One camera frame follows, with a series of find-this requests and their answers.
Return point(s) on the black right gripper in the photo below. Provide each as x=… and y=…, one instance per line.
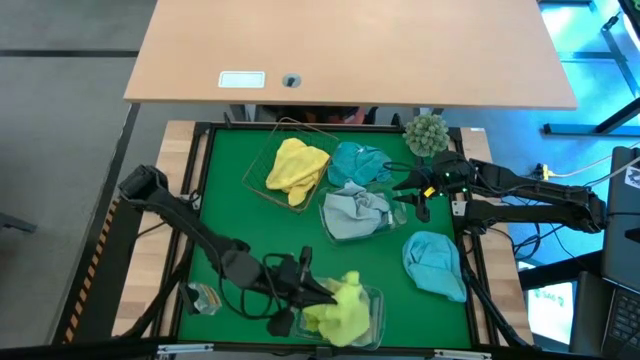
x=450, y=175

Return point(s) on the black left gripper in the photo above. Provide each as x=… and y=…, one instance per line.
x=290, y=280

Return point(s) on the lime green microfiber towel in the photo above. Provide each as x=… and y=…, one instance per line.
x=350, y=295
x=332, y=327

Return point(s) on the teal microfiber towel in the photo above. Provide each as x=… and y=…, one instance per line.
x=357, y=162
x=435, y=265

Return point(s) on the yellow microfiber towel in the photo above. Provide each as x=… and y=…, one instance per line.
x=295, y=162
x=300, y=195

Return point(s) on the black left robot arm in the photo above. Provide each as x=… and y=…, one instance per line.
x=185, y=217

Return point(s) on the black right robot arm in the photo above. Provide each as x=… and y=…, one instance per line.
x=530, y=192

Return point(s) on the light grey microfiber towel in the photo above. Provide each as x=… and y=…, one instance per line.
x=362, y=197
x=342, y=222

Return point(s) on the artificial green potted plant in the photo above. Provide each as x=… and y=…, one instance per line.
x=426, y=135

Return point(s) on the green table mat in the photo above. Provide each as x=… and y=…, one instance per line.
x=240, y=235

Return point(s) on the yellow power plug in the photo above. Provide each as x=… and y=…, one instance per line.
x=545, y=173

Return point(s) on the beige wooden desk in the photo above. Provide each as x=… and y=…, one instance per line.
x=350, y=50

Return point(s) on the black desk foot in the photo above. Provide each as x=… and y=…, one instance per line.
x=575, y=129

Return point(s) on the white desk label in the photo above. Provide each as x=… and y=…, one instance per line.
x=241, y=79

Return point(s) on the black keyboard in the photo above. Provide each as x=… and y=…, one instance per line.
x=620, y=225

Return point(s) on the yellow black hazard tape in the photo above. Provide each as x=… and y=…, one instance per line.
x=89, y=280

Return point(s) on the black aluminium table frame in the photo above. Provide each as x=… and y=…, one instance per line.
x=250, y=352

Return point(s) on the silver metal bracket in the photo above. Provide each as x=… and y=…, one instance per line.
x=185, y=348
x=462, y=354

